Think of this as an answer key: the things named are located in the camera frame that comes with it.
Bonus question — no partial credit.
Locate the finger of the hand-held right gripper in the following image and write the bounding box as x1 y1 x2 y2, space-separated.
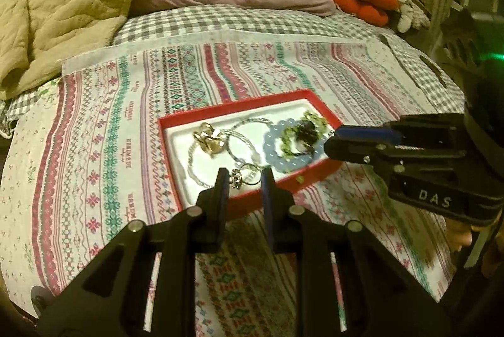
324 138 467 169
334 114 466 145

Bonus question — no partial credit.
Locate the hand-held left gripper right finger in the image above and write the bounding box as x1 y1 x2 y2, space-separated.
261 167 450 337

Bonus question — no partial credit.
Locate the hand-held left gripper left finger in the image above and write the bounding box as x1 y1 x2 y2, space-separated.
35 167 230 337

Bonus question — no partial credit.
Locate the silver ring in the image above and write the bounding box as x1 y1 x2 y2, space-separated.
230 163 262 190

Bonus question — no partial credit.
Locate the thin silver chain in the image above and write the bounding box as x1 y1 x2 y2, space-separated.
184 142 221 188

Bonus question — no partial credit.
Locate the dark stone ornament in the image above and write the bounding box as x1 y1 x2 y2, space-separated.
295 120 318 157

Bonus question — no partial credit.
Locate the green bead bracelet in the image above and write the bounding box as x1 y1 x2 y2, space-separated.
279 112 329 160

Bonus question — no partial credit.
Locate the red jewelry box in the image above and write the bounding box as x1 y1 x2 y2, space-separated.
157 89 344 220

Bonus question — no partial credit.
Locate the person's right hand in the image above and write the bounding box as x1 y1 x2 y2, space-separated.
447 219 504 278

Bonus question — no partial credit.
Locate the patterned striped cloth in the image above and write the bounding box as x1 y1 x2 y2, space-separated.
0 28 469 337

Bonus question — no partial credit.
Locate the white plush toy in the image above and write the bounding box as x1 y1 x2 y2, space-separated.
396 0 430 32

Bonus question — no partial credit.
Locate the orange plush toy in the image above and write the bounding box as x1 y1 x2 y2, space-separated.
331 0 398 26

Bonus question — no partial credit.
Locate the grey checked bed sheet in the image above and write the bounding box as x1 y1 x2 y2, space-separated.
0 4 465 133

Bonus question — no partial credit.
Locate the beige quilted blanket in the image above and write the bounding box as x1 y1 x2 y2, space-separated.
0 0 176 99

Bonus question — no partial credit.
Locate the thin silver bead bracelet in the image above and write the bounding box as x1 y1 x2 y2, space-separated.
226 117 276 168

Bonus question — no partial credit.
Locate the blue bead bracelet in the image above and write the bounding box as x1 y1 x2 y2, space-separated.
263 117 335 174

